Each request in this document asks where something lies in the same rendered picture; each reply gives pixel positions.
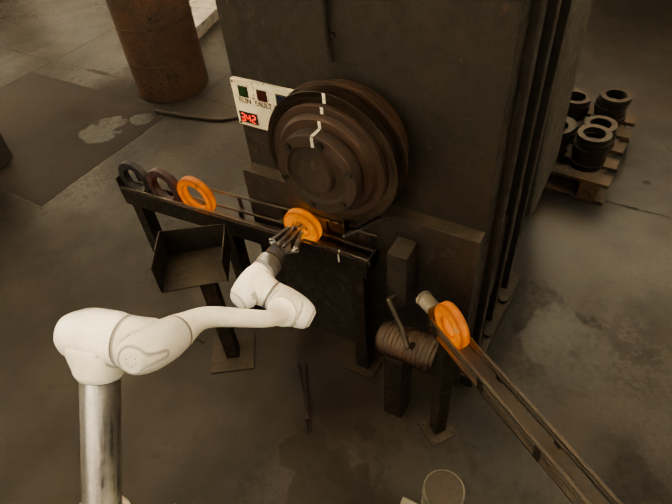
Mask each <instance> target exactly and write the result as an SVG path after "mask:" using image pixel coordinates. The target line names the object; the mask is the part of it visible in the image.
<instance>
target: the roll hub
mask: <svg viewBox="0 0 672 504"><path fill-rule="evenodd" d="M316 130H317V128H303V129H299V130H297V131H295V132H294V133H293V134H292V135H291V136H290V137H289V138H287V139H286V140H285V141H284V142H283V144H282V145H281V147H280V149H279V153H278V164H279V169H280V172H281V174H283V173H286V174H287V175H288V176H289V178H288V180H284V181H285V182H286V184H287V185H288V187H289V188H290V189H291V191H292V192H293V193H294V194H295V195H296V196H297V197H298V198H299V199H301V200H302V201H303V202H305V203H306V204H308V203H309V202H310V201H313V202H314V203H315V207H314V208H315V209H317V210H320V211H324V212H329V213H337V212H342V211H344V210H346V209H348V208H349V207H350V206H351V205H352V204H353V203H354V202H355V200H356V199H357V198H358V197H359V195H360V194H361V192H362V189H363V183H364V179H363V172H362V169H361V166H360V164H359V162H358V160H357V158H356V156H355V155H354V153H353V152H352V151H351V150H350V148H349V147H348V146H347V145H346V144H345V143H344V142H343V141H341V140H340V139H339V138H337V137H336V136H334V135H333V134H331V133H329V132H327V131H324V130H320V131H319V132H318V133H316V134H315V135H314V136H313V137H311V135H312V134H313V133H314V132H315V131H316ZM310 137H311V138H313V144H314V148H312V147H311V144H310ZM317 142H321V143H322V145H323V146H324V147H323V148H322V150H318V149H317V148H316V147H315V144H316V143H317ZM285 143H287V144H289V145H290V146H291V149H290V151H286V150H285V149H284V147H283V146H284V144H285ZM346 173H349V174H351V176H352V179H351V180H350V181H347V180H346V179H345V178H344V176H345V174H346ZM341 202H343V203H345V204H346V206H347V207H346V208H345V209H341V208H340V207H339V204H340V203H341Z"/></svg>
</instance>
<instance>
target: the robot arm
mask: <svg viewBox="0 0 672 504"><path fill-rule="evenodd" d="M305 227H306V226H304V225H303V224H302V223H300V222H296V223H295V224H292V226H289V225H288V226H286V227H285V228H284V229H282V230H281V231H280V232H279V233H277V234H276V235H275V236H273V237H271V238H269V243H270V245H271V246H270V247H269V248H268V249H267V250H266V252H263V253H261V254H260V256H259V257H258V258H257V259H256V260H255V261H254V262H253V264H252V265H251V266H249V267H247V268H246V269H245V270H244V271H243V272H242V274H241V275H240V276H239V277H238V279H237V280H236V282H235V283H234V285H233V287H232V289H231V294H230V298H231V300H232V302H233V303H234V304H235V305H236V306H237V307H238V308H232V307H221V306H207V307H199V308H195V309H191V310H188V311H185V312H181V313H178V314H173V315H169V316H167V317H164V318H162V319H157V318H150V317H142V316H136V315H131V314H128V313H125V312H122V311H117V310H111V309H103V308H85V309H81V310H78V311H74V312H71V313H69V314H67V315H65V316H63V317H62V318H61V319H60V320H59V321H58V323H57V324H56V327H55V329H54V337H53V340H54V344H55V346H56V348H57V349H58V351H59V352H60V353H61V354H62V355H63V356H65V358H66V361H67V363H68V365H69V367H70V369H71V371H72V375H73V376H74V378H75V379H76V380H77V381H78V382H79V414H80V459H81V503H80V504H130V502H129V500H128V499H126V498H125V497H124V496H122V474H121V377H122V376H123V374H124V373H125V372H126V373H128V374H132V375H143V374H148V373H151V372H154V371H157V370H159V369H161V368H163V367H164V366H166V365H168V364H169V363H171V362H172V361H174V360H175V359H176V358H178V357H179V356H180V355H181V354H182V353H183V352H184V351H185V350H186V349H187V348H188V347H189V346H190V345H191V344H192V342H193V341H194V340H195V339H196V337H197V336H198V335H199V334H200V333H201V332H202V331H203V330H205V329H207V328H213V327H244V328H267V327H274V326H280V327H286V326H289V327H291V326H292V327H294V328H299V329H305V328H307V327H309V326H310V324H311V322H312V320H313V318H314V316H315V314H316V310H315V307H314V305H313V304H312V303H311V302H310V301H309V300H308V299H307V298H306V297H305V296H303V295H302V294H300V293H299V292H297V291H296V290H294V289H292V288H290V287H289V286H286V285H284V284H282V283H280V282H278V281H277V280H276V279H275V276H276V275H277V274H278V272H279V271H280V270H281V268H282V266H281V265H282V264H283V263H284V262H285V260H286V259H287V257H288V256H289V255H291V253H296V254H299V248H300V246H301V243H302V241H303V239H304V236H305V234H304V229H305ZM296 240H297V241H296ZM295 241H296V243H295V246H293V249H291V247H292V245H293V243H294V242H295ZM255 305H258V306H261V307H263V308H265V309H266V310H254V309H250V308H252V307H254V306H255Z"/></svg>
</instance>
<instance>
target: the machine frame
mask: <svg viewBox="0 0 672 504"><path fill-rule="evenodd" d="M215 2H216V7H217V11H218V16H219V20H220V25H221V29H222V34H223V38H224V43H225V47H226V52H227V56H228V61H229V65H230V70H231V74H232V76H236V77H241V78H245V79H250V80H254V81H259V82H263V83H267V84H272V85H276V86H281V87H285V88H290V89H295V88H297V87H298V86H300V85H302V84H304V83H306V82H310V81H314V80H331V79H347V80H352V81H356V82H359V83H361V84H363V85H366V86H368V87H369V88H371V89H373V90H374V91H376V92H377V93H378V94H380V95H381V96H382V97H383V98H384V99H385V100H386V101H387V102H388V103H389V104H390V105H391V106H392V107H393V109H394V110H395V111H396V113H397V114H398V116H399V117H400V119H401V121H402V123H403V125H404V128H405V131H406V134H407V138H408V145H409V153H408V175H407V179H406V182H405V185H404V187H403V189H402V190H401V192H400V193H399V194H398V196H397V197H396V198H395V199H394V201H393V202H392V204H391V205H390V206H389V208H388V209H387V210H386V211H385V212H383V213H382V214H380V215H379V216H381V217H380V218H379V219H377V220H375V221H374V222H376V221H378V220H381V219H383V218H386V217H388V216H392V218H391V219H388V220H386V221H384V222H381V223H379V224H376V225H374V226H371V227H369V228H367V229H364V230H365V231H368V232H371V233H374V234H377V235H378V238H376V237H373V248H372V249H373V250H375V249H376V248H377V247H378V262H377V263H376V265H375V266H374V268H373V269H372V270H371V272H370V280H371V304H372V329H373V351H375V352H378V353H380V354H382V355H384V353H381V352H380V351H379V350H377V346H376V345H375V339H376V335H377V333H378V330H379V328H380V326H381V325H382V323H383V322H384V321H387V320H389V319H390V320H395V319H394V317H393V315H392V313H391V311H390V309H389V307H388V305H387V303H386V300H387V299H386V298H387V297H388V296H387V252H388V251H389V249H390V248H391V246H392V245H393V243H394V242H395V241H396V239H397V238H398V237H404V238H407V239H410V240H413V241H416V242H417V243H418V253H417V274H416V288H415V289H414V291H413V293H412V294H411V296H410V297H409V299H408V301H407V302H406V303H402V302H399V301H397V300H392V303H393V305H394V307H395V309H396V311H397V313H398V315H399V317H400V319H401V321H402V323H403V324H404V325H405V324H406V325H408V326H411V327H412V328H416V330H417V329H419V330H420V331H424V333H425V332H426V333H428V335H429V334H431V333H430V332H429V331H428V314H427V313H426V312H425V311H424V310H423V309H422V307H421V306H419V305H418V304H417V303H416V298H417V296H418V295H419V294H420V293H421V292H423V291H430V292H431V294H432V296H433V297H434V298H435V299H436V300H437V301H438V303H442V302H444V301H446V300H448V301H450V302H452V303H453V304H454V305H455V306H456V307H457V308H458V309H459V310H460V312H461V313H462V315H463V317H464V318H465V321H466V323H467V325H468V328H469V332H470V336H471V337H472V338H473V340H474V341H475V342H476V343H477V344H478V345H479V346H480V347H481V348H482V349H483V351H484V352H485V353H486V354H487V353H488V351H489V348H490V346H491V344H492V342H493V339H494V337H495V335H496V333H497V330H498V328H499V326H500V323H501V321H502V319H503V317H504V314H505V312H506V310H507V308H508V305H509V303H510V301H511V299H512V296H513V294H514V292H515V290H516V287H517V285H518V283H519V279H520V274H518V273H515V272H512V268H513V263H514V259H515V255H516V250H517V246H518V242H519V237H520V233H521V229H522V224H523V220H524V216H525V211H526V207H527V203H528V198H529V194H530V190H531V185H532V181H533V176H534V172H535V168H536V163H537V159H538V155H539V150H540V146H541V142H542V137H543V133H544V129H545V124H546V120H547V116H548V111H549V107H550V103H551V98H552V94H553V89H554V85H555V81H556V76H557V72H558V68H559V63H560V59H561V55H562V50H563V46H564V42H565V37H566V33H567V29H568V24H569V20H570V16H571V11H572V7H573V2H574V0H327V8H328V21H329V31H331V32H335V37H334V38H331V37H330V45H331V49H332V54H333V58H334V62H332V63H328V59H327V54H326V50H325V45H324V36H321V31H323V23H322V12H321V1H320V0H215ZM243 128H244V133H245V137H246V142H247V146H248V151H249V155H250V160H251V162H250V163H249V164H248V165H247V166H246V167H245V168H244V169H243V173H244V178H245V182H246V186H247V190H248V194H249V198H251V199H255V200H259V201H263V202H267V203H270V204H274V205H278V206H282V207H286V208H289V209H292V208H301V209H304V210H306V211H308V212H310V213H311V214H312V215H316V216H320V217H324V218H327V219H331V222H327V226H328V233H327V234H329V235H333V236H336V237H339V238H341V239H345V238H343V237H342V235H343V234H346V233H348V232H349V231H351V230H350V226H349V224H348V221H349V220H345V219H340V218H337V217H334V216H331V215H328V214H326V213H324V212H322V211H320V210H317V209H315V208H311V207H310V206H309V205H308V204H306V203H305V202H303V201H302V200H301V199H299V198H298V197H297V196H296V195H295V194H294V193H293V192H292V191H291V189H290V188H289V187H288V185H287V184H286V182H285V181H284V179H283V178H282V174H281V173H280V171H279V169H278V167H277V166H276V164H275V161H274V159H273V156H272V154H271V150H270V146H269V141H268V131H267V130H263V129H260V128H256V127H252V126H249V125H245V124H243ZM332 220H334V221H337V222H340V225H336V224H333V223H332ZM281 266H282V268H281V270H280V271H279V272H278V274H277V275H276V276H275V279H276V280H277V281H278V282H280V283H282V284H284V285H286V286H289V287H290V288H292V289H294V290H296V291H297V292H299V293H300V294H302V295H303V296H305V297H306V298H307V299H308V300H309V301H310V302H311V303H312V304H313V305H314V307H315V310H316V314H315V316H314V318H313V320H312V322H311V324H312V325H314V326H316V327H319V328H321V329H324V330H326V331H328V332H331V333H333V334H335V335H338V336H340V337H342V338H345V339H347V340H349V341H352V342H354V343H355V340H354V328H353V316H352V303H351V291H350V279H349V273H347V272H345V271H342V270H339V269H337V268H334V267H331V266H329V265H326V264H323V263H320V262H317V261H313V260H310V259H307V258H304V257H300V256H297V255H294V254H291V255H289V256H288V257H287V259H286V260H285V262H284V263H283V264H282V265H281Z"/></svg>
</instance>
